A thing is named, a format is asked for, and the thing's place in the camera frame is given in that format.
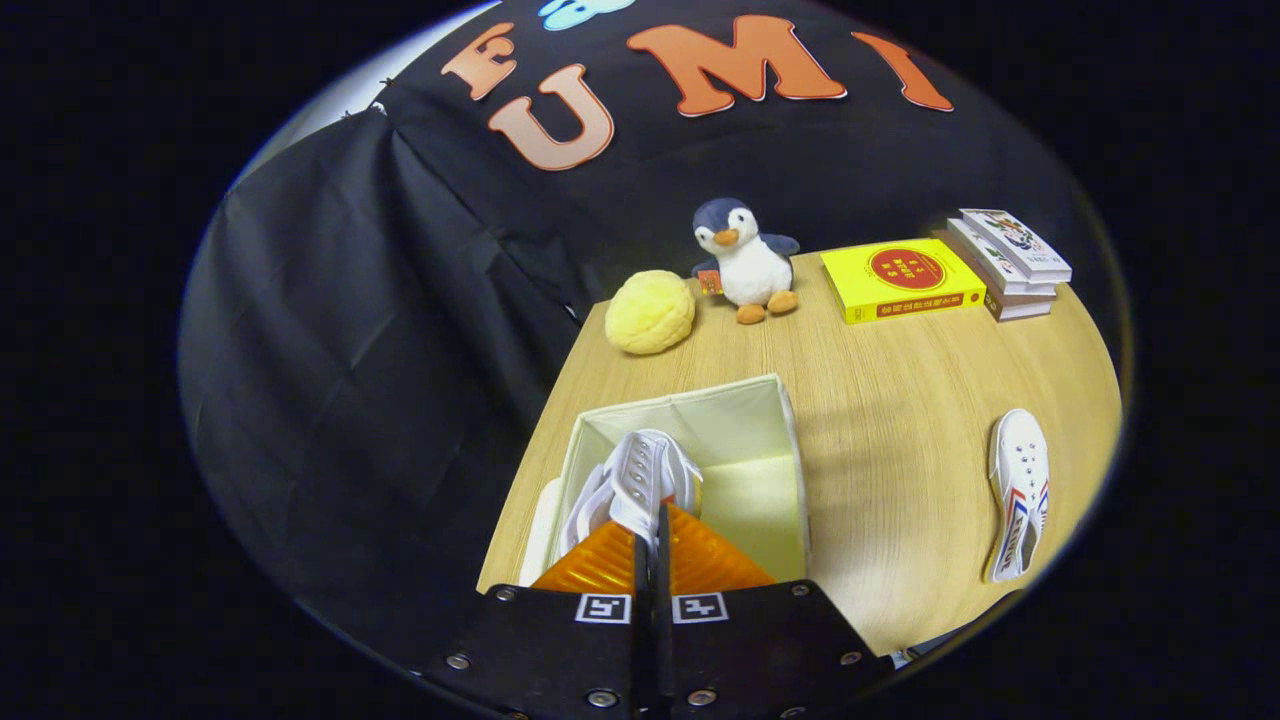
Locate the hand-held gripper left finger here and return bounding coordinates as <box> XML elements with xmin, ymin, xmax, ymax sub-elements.
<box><xmin>422</xmin><ymin>508</ymin><xmax>657</xmax><ymax>720</ymax></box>

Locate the white paperback book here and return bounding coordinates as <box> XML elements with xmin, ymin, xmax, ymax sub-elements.
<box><xmin>945</xmin><ymin>218</ymin><xmax>1059</xmax><ymax>297</ymax></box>
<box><xmin>960</xmin><ymin>208</ymin><xmax>1073</xmax><ymax>285</ymax></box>

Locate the beige fabric storage box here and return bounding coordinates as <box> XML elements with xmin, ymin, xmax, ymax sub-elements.
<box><xmin>518</xmin><ymin>373</ymin><xmax>811</xmax><ymax>593</ymax></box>

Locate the white canvas shoe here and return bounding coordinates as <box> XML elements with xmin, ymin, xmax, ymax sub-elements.
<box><xmin>558</xmin><ymin>428</ymin><xmax>704</xmax><ymax>556</ymax></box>
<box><xmin>983</xmin><ymin>408</ymin><xmax>1051</xmax><ymax>584</ymax></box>

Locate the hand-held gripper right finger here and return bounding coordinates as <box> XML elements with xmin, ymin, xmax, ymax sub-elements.
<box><xmin>657</xmin><ymin>503</ymin><xmax>893</xmax><ymax>720</ymax></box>

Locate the penguin plush toy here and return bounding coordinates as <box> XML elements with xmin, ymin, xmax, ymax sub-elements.
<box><xmin>690</xmin><ymin>197</ymin><xmax>803</xmax><ymax>326</ymax></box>

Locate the yellow book red circle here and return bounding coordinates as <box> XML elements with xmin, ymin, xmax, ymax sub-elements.
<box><xmin>820</xmin><ymin>238</ymin><xmax>988</xmax><ymax>326</ymax></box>

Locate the brown cover book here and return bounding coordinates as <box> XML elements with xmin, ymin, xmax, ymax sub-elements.
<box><xmin>930</xmin><ymin>230</ymin><xmax>1056</xmax><ymax>323</ymax></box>

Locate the yellow plush ball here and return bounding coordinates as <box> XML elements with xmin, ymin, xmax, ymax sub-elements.
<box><xmin>604</xmin><ymin>270</ymin><xmax>697</xmax><ymax>356</ymax></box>

